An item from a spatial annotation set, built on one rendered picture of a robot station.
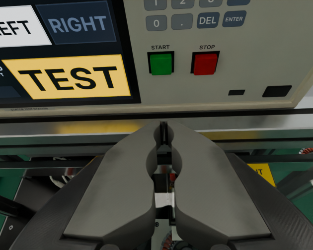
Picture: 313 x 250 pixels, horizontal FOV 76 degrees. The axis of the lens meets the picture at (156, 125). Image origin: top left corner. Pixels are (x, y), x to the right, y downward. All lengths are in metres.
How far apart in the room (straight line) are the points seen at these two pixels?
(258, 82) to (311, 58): 0.04
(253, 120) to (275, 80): 0.05
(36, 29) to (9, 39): 0.03
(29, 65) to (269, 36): 0.20
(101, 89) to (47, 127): 0.08
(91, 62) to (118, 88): 0.04
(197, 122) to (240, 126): 0.04
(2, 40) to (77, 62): 0.06
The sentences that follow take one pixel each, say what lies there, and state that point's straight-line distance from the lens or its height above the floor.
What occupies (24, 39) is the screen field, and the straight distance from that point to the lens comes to 0.20.
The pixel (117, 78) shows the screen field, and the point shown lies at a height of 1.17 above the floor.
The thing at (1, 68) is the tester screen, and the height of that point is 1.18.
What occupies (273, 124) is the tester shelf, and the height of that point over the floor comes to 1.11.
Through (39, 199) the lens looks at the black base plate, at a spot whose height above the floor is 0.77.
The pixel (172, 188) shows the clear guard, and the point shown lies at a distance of 0.24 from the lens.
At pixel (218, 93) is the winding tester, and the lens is 0.22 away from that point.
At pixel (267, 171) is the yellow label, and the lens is 0.27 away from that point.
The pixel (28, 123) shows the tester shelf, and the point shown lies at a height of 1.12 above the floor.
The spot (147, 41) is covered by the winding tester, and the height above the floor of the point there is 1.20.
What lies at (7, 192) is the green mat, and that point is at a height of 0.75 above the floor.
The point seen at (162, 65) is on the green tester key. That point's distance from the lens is 0.18.
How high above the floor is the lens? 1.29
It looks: 54 degrees down
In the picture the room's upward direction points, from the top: 6 degrees counter-clockwise
